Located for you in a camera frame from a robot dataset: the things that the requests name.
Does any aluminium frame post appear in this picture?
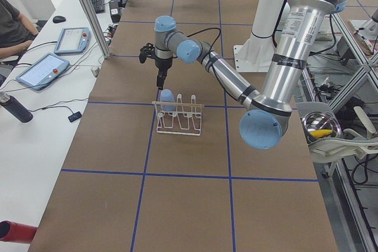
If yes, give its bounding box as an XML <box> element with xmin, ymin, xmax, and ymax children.
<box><xmin>79</xmin><ymin>0</ymin><xmax>110</xmax><ymax>59</ymax></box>

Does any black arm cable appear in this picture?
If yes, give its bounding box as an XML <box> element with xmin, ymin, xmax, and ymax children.
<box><xmin>183</xmin><ymin>27</ymin><xmax>255</xmax><ymax>108</ymax></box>

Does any white wire cup rack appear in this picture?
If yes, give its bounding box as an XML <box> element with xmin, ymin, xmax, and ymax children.
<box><xmin>152</xmin><ymin>93</ymin><xmax>204</xmax><ymax>136</ymax></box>

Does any far blue teach pendant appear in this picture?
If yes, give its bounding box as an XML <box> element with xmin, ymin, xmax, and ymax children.
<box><xmin>54</xmin><ymin>27</ymin><xmax>91</xmax><ymax>55</ymax></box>

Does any blue teach pendant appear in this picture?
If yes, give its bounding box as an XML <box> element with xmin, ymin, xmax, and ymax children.
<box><xmin>16</xmin><ymin>53</ymin><xmax>70</xmax><ymax>91</ymax></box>
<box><xmin>54</xmin><ymin>27</ymin><xmax>91</xmax><ymax>55</ymax></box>

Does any seated person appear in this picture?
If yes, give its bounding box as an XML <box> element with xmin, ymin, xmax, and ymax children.
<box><xmin>1</xmin><ymin>0</ymin><xmax>39</xmax><ymax>59</ymax></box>

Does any white pot with corn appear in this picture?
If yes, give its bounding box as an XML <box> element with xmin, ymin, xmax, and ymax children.
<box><xmin>302</xmin><ymin>112</ymin><xmax>342</xmax><ymax>143</ymax></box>

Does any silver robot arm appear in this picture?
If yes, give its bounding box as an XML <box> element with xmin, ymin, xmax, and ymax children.
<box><xmin>152</xmin><ymin>0</ymin><xmax>345</xmax><ymax>149</ymax></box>

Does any red cylinder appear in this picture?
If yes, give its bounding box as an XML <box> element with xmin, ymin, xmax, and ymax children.
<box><xmin>1</xmin><ymin>221</ymin><xmax>38</xmax><ymax>244</ymax></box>

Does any light blue cup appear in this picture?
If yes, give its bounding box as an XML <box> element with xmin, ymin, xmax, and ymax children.
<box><xmin>159</xmin><ymin>89</ymin><xmax>176</xmax><ymax>112</ymax></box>

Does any black computer mouse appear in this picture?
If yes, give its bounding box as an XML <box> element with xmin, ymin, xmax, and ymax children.
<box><xmin>53</xmin><ymin>15</ymin><xmax>66</xmax><ymax>24</ymax></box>

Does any small black device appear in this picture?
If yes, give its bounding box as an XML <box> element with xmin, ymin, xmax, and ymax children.
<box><xmin>68</xmin><ymin>112</ymin><xmax>82</xmax><ymax>123</ymax></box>

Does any near blue teach pendant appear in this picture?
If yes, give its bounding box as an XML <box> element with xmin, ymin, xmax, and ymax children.
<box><xmin>16</xmin><ymin>53</ymin><xmax>70</xmax><ymax>91</ymax></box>

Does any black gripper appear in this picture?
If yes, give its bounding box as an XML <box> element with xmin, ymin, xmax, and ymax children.
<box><xmin>155</xmin><ymin>57</ymin><xmax>172</xmax><ymax>89</ymax></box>

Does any black water bottle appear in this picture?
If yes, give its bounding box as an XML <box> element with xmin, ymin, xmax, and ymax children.
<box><xmin>1</xmin><ymin>91</ymin><xmax>33</xmax><ymax>123</ymax></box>

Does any white central robot pedestal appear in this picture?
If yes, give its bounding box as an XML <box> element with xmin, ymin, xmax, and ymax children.
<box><xmin>234</xmin><ymin>0</ymin><xmax>286</xmax><ymax>73</ymax></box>

